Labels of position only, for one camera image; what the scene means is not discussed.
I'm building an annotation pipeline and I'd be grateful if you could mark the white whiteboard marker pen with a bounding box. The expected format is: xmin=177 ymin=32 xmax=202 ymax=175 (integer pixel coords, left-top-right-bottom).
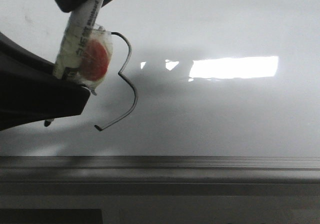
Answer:
xmin=52 ymin=0 xmax=104 ymax=80

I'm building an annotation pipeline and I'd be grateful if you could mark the red magnet taped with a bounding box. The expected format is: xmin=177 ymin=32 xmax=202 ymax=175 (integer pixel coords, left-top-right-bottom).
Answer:
xmin=75 ymin=24 xmax=113 ymax=95

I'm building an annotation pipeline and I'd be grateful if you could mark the white whiteboard with aluminium frame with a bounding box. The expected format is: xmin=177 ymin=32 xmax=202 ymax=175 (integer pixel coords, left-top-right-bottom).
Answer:
xmin=0 ymin=0 xmax=320 ymax=196

